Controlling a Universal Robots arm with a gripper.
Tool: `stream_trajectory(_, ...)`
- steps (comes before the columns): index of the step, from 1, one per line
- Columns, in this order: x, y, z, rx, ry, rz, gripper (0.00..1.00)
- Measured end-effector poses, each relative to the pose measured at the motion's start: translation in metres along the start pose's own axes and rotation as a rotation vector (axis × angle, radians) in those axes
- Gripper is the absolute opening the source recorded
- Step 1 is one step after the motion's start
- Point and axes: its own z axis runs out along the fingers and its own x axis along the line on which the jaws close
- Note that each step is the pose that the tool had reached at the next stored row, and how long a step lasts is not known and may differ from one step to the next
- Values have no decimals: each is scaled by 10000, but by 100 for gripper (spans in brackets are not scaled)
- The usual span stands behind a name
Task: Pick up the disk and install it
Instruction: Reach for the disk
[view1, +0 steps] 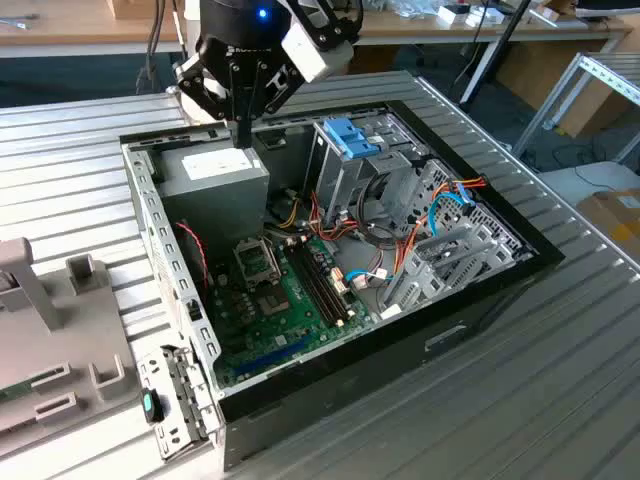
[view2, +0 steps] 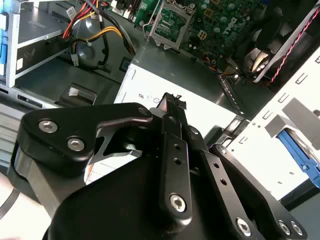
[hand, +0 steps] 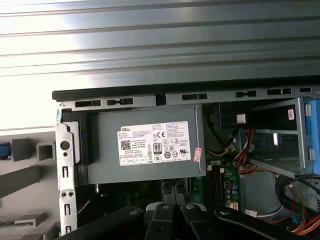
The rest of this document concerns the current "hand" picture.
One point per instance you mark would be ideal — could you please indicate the blue drive carrier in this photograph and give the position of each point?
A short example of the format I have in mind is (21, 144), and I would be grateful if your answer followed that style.
(313, 130)

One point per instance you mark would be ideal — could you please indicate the grey parts rack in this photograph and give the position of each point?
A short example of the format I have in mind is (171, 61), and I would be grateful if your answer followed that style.
(25, 197)

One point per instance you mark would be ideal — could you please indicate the grey metal drive cage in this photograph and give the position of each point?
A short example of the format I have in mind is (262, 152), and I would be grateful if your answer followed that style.
(301, 130)

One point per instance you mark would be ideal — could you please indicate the hard disk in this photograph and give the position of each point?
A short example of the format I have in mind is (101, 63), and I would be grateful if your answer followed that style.
(5, 150)

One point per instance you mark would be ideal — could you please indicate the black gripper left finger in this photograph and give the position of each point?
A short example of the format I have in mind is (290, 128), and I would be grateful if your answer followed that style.
(160, 225)

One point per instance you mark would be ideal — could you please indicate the black RAM slot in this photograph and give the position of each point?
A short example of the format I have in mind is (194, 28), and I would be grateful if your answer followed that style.
(220, 185)
(211, 185)

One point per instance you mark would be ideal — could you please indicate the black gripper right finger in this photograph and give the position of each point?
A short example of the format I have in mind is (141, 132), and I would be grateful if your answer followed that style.
(200, 230)

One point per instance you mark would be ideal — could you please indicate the grey Dell power supply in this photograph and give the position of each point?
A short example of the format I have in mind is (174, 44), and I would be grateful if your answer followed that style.
(107, 150)

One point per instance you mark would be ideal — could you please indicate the black open PC case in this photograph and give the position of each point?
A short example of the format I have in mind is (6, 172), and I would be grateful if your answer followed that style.
(145, 101)

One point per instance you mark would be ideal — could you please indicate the green motherboard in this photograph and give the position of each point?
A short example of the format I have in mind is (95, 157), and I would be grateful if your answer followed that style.
(230, 175)

